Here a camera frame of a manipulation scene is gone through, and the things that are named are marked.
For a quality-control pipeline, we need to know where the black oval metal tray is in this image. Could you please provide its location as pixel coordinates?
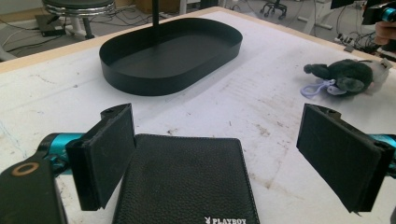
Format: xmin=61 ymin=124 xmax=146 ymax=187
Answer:
xmin=98 ymin=17 xmax=244 ymax=97

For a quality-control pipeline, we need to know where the black upright pole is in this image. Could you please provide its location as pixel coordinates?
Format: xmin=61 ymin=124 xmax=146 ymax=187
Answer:
xmin=151 ymin=0 xmax=161 ymax=42

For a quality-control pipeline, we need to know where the black office chair base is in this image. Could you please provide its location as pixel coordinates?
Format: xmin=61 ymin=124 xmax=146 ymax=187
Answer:
xmin=260 ymin=0 xmax=289 ymax=21

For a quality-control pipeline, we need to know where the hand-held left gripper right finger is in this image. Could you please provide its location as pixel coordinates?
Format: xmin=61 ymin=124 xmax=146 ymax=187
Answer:
xmin=296 ymin=103 xmax=396 ymax=214

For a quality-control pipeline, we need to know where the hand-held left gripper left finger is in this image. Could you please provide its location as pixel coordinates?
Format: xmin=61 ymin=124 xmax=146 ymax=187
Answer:
xmin=65 ymin=103 xmax=137 ymax=212

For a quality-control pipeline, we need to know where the flat black floor box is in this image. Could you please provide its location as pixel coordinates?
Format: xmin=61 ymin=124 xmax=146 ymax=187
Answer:
xmin=35 ymin=13 xmax=67 ymax=38

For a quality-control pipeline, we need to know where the black floor cable tangle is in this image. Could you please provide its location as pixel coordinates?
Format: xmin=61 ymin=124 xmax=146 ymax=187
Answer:
xmin=90 ymin=5 xmax=153 ymax=28

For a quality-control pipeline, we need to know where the round black stool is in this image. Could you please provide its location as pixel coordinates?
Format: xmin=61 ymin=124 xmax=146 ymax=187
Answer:
xmin=41 ymin=0 xmax=117 ymax=40

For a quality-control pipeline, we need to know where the black leather wallet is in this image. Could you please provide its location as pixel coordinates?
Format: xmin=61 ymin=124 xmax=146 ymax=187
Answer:
xmin=112 ymin=133 xmax=261 ymax=224

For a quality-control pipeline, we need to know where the grey plush toy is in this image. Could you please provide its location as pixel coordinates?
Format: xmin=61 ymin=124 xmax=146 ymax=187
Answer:
xmin=300 ymin=58 xmax=394 ymax=100

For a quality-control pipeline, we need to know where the white power strip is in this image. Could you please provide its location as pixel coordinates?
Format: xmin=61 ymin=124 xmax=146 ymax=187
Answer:
xmin=333 ymin=33 xmax=357 ymax=53

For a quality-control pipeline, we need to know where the white desk frame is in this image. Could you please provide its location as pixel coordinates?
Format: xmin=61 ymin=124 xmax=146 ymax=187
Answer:
xmin=297 ymin=0 xmax=334 ymax=35

